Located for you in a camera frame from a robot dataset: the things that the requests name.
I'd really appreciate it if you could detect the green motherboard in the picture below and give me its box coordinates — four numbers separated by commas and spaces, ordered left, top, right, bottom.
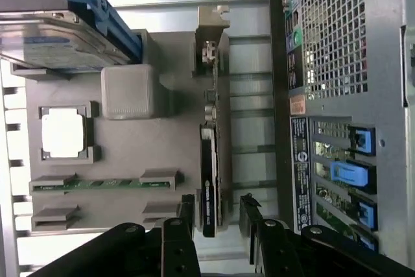
313, 139, 361, 241

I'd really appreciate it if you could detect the black service label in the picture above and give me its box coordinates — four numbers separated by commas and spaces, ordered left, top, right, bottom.
290, 116, 313, 226

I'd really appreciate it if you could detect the green RAM stick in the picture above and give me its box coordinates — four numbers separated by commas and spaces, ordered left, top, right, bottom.
34, 178, 171, 192

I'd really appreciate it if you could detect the grey printed parts rack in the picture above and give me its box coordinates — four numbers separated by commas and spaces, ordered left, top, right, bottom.
9, 29, 233, 235

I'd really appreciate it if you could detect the orange sticker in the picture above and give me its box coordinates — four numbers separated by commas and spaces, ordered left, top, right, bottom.
289, 95, 307, 115

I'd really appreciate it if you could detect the silver CPU chip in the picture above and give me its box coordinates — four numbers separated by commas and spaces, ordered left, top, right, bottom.
41, 113, 87, 158

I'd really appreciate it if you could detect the light grey printed block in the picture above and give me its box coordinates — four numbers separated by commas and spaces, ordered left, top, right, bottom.
100, 64, 159, 119

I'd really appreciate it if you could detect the rear port block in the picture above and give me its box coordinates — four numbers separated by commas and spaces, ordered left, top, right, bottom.
281, 0, 305, 91

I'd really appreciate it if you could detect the grey metal PC case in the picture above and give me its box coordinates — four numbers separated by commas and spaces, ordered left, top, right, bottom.
268, 0, 415, 268

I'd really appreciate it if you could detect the silver hard disk drive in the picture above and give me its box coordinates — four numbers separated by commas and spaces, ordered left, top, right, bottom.
0, 10, 130, 73

